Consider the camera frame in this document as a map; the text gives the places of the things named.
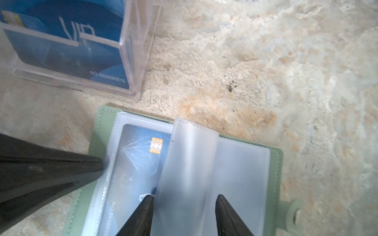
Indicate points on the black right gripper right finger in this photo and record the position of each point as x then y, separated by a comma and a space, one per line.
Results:
228, 221

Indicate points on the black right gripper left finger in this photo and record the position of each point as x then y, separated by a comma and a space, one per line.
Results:
140, 222

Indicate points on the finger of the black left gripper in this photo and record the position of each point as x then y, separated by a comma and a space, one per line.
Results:
32, 176

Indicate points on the blue card in stand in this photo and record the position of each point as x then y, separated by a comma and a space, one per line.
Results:
68, 37

